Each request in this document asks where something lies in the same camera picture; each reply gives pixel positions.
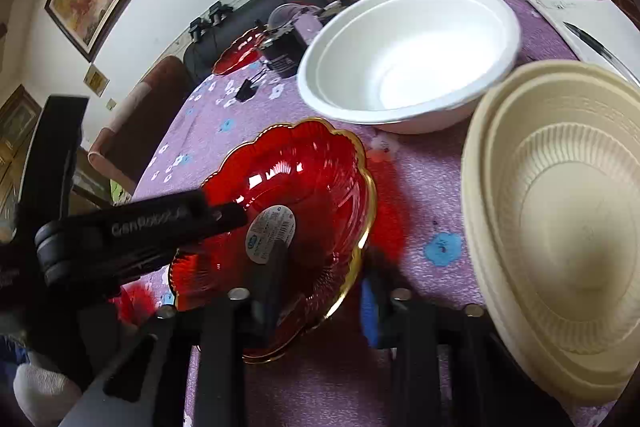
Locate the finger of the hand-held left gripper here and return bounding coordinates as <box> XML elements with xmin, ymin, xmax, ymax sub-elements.
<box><xmin>34</xmin><ymin>187</ymin><xmax>249</xmax><ymax>290</ymax></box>

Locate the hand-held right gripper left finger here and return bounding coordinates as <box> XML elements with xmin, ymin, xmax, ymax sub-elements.
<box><xmin>102</xmin><ymin>247</ymin><xmax>297</xmax><ymax>427</ymax></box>

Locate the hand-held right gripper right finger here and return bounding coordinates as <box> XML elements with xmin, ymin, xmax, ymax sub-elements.
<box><xmin>360</xmin><ymin>247</ymin><xmax>576</xmax><ymax>427</ymax></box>

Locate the red glass plate gold rim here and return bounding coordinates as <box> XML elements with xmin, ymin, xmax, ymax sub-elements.
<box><xmin>167</xmin><ymin>117</ymin><xmax>378</xmax><ymax>364</ymax></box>
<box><xmin>211</xmin><ymin>27</ymin><xmax>268</xmax><ymax>76</ymax></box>

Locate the brown chair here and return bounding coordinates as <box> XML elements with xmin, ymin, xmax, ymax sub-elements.
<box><xmin>87</xmin><ymin>55</ymin><xmax>197</xmax><ymax>194</ymax></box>

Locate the purple floral tablecloth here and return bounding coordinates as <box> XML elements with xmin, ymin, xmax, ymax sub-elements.
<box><xmin>132</xmin><ymin>0</ymin><xmax>640</xmax><ymax>427</ymax></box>

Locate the black binder clip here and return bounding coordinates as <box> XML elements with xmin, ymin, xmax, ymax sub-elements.
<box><xmin>235</xmin><ymin>68</ymin><xmax>269</xmax><ymax>104</ymax></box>

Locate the white cloth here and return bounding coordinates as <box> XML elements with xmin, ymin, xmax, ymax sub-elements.
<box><xmin>13</xmin><ymin>354</ymin><xmax>83</xmax><ymax>427</ymax></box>

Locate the cream plastic bowl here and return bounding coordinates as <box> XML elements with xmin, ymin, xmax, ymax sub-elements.
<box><xmin>461</xmin><ymin>59</ymin><xmax>640</xmax><ymax>408</ymax></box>

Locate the black device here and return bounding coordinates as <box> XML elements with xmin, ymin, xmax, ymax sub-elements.
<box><xmin>260</xmin><ymin>4</ymin><xmax>326</xmax><ymax>78</ymax></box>

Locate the white foam bowl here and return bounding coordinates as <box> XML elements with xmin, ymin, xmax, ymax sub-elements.
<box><xmin>296</xmin><ymin>0</ymin><xmax>523</xmax><ymax>135</ymax></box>

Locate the black pen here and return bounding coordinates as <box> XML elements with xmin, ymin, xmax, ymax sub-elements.
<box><xmin>562</xmin><ymin>22</ymin><xmax>640</xmax><ymax>88</ymax></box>

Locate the white paper sheet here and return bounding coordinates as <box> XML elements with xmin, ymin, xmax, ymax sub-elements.
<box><xmin>519</xmin><ymin>0</ymin><xmax>640</xmax><ymax>88</ymax></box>

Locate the yellow wall sticker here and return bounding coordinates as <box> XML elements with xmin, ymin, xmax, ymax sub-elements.
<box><xmin>83</xmin><ymin>64</ymin><xmax>110</xmax><ymax>98</ymax></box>

